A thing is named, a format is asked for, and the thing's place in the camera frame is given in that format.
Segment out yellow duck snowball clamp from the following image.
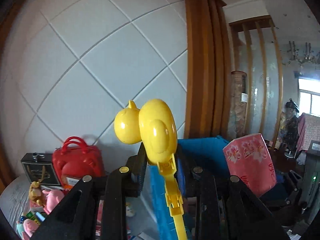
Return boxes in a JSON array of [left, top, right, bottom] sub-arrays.
[[114, 99, 187, 239]]

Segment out blue felt storage bin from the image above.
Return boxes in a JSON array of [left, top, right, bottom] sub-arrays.
[[150, 136, 229, 239]]

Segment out brown plush toy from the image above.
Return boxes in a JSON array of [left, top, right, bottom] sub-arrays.
[[28, 181, 46, 206]]

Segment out wooden frame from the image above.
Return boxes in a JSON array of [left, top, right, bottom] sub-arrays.
[[184, 0, 231, 138]]

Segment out pink pig plush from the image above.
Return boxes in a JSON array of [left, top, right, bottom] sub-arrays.
[[42, 189, 65, 214]]

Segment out red bear handbag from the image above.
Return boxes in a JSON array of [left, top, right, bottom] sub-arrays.
[[52, 137, 106, 190]]

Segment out dark green metal box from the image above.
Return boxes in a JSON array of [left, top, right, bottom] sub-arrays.
[[21, 152, 61, 186]]

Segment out pink tissue pack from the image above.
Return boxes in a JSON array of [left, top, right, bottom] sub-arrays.
[[223, 133, 277, 197]]

